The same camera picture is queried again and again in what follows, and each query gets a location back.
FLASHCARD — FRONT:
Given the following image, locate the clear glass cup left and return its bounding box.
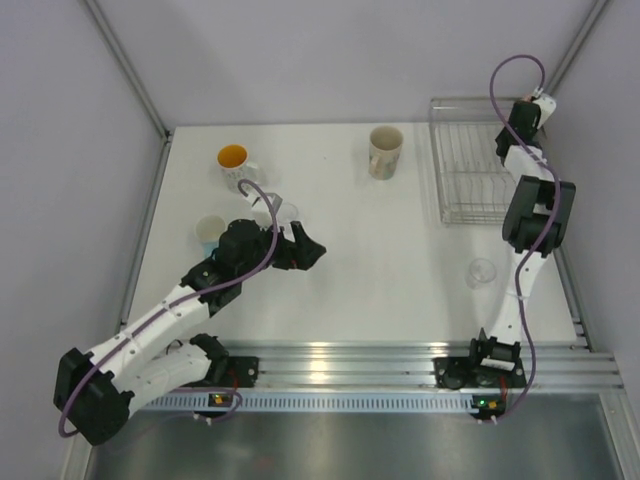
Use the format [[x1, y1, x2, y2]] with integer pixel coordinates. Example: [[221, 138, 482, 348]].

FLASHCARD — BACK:
[[277, 202, 299, 225]]

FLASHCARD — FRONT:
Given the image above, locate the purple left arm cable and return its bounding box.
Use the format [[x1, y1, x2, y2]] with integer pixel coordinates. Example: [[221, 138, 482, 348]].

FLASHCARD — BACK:
[[58, 180, 279, 437]]

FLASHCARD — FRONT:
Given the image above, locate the light blue white cup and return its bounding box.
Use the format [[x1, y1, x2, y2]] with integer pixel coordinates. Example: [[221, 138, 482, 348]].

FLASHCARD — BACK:
[[194, 215, 226, 258]]

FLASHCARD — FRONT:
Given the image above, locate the clear glass cup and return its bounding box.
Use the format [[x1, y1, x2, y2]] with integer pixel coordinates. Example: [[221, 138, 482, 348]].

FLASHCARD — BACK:
[[277, 202, 299, 225], [465, 258, 497, 290]]

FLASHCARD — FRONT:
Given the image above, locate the clear glass cup right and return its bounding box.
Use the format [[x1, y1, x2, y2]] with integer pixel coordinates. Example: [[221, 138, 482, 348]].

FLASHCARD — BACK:
[[465, 258, 497, 290]]

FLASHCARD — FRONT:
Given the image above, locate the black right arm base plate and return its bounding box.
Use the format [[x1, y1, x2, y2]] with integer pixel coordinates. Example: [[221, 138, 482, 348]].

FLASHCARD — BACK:
[[433, 356, 527, 390]]

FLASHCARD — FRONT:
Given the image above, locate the beige tall patterned mug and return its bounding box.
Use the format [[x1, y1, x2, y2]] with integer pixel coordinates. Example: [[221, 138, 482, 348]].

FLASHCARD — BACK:
[[368, 126, 404, 180]]

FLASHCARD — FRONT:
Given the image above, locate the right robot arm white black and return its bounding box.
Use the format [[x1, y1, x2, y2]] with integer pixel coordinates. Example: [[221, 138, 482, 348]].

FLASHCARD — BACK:
[[467, 93, 576, 386]]

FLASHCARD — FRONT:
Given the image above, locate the metal wire dish rack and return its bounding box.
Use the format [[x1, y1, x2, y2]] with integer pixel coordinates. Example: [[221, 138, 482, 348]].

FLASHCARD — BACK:
[[429, 97, 552, 224]]

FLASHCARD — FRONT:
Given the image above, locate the pink patterned mug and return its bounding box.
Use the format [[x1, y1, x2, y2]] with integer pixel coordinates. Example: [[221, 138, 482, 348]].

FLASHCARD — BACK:
[[536, 111, 549, 132]]

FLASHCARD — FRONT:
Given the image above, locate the aluminium mounting rail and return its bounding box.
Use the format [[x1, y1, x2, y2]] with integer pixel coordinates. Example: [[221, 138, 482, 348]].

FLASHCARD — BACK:
[[223, 340, 623, 393]]

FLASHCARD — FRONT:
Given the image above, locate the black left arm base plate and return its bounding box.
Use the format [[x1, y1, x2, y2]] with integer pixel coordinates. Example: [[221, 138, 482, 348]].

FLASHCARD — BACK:
[[190, 333, 259, 389]]

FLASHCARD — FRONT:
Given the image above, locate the grey slotted cable duct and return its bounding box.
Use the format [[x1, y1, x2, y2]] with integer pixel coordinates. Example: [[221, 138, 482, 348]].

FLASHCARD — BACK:
[[143, 391, 479, 413]]

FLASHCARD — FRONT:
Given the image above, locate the white mug orange inside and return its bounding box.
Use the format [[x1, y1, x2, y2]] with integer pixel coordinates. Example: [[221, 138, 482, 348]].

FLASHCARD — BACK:
[[217, 144, 267, 193]]

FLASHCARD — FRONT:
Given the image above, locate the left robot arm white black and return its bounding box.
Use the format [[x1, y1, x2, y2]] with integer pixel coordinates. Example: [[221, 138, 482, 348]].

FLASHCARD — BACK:
[[53, 219, 326, 446]]

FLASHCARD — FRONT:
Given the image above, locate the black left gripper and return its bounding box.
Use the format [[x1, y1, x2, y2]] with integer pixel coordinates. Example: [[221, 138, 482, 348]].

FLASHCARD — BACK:
[[237, 218, 325, 281]]

